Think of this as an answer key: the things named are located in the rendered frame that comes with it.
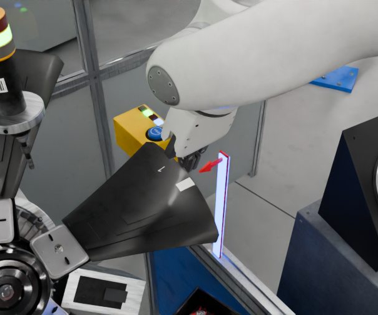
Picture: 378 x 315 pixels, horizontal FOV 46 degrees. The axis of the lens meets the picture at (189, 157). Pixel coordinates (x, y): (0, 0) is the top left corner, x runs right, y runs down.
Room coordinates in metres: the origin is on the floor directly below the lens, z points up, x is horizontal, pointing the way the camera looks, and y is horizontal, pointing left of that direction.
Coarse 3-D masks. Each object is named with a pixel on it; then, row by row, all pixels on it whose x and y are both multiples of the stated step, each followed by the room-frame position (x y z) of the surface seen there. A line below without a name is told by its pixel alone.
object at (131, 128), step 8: (144, 104) 0.96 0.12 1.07; (128, 112) 0.93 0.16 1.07; (136, 112) 0.93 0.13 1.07; (120, 120) 0.90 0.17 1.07; (128, 120) 0.90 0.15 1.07; (136, 120) 0.90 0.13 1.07; (144, 120) 0.90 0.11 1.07; (120, 128) 0.88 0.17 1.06; (128, 128) 0.86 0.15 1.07; (136, 128) 0.86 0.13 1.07; (144, 128) 0.86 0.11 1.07; (120, 136) 0.88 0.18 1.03; (128, 136) 0.85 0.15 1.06; (136, 136) 0.83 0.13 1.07; (144, 136) 0.83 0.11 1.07; (120, 144) 0.89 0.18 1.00; (128, 144) 0.85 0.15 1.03; (136, 144) 0.82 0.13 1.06; (160, 144) 0.81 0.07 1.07; (128, 152) 0.86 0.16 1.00; (176, 160) 0.83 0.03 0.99
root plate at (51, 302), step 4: (52, 300) 0.38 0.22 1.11; (48, 304) 0.37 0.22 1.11; (52, 304) 0.37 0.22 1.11; (56, 304) 0.37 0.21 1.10; (48, 308) 0.36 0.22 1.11; (52, 308) 0.36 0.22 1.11; (60, 308) 0.37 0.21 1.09; (44, 312) 0.35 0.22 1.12; (48, 312) 0.35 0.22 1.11; (56, 312) 0.36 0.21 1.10; (60, 312) 0.36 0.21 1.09; (64, 312) 0.37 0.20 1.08
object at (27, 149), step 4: (24, 144) 0.42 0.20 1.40; (28, 144) 0.42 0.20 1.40; (24, 148) 0.42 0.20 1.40; (28, 148) 0.42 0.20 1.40; (24, 152) 0.42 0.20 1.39; (28, 152) 0.42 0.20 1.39; (28, 156) 0.42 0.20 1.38; (28, 160) 0.42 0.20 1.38; (32, 160) 0.42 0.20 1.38; (28, 164) 0.42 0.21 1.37; (32, 164) 0.42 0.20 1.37; (32, 168) 0.42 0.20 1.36
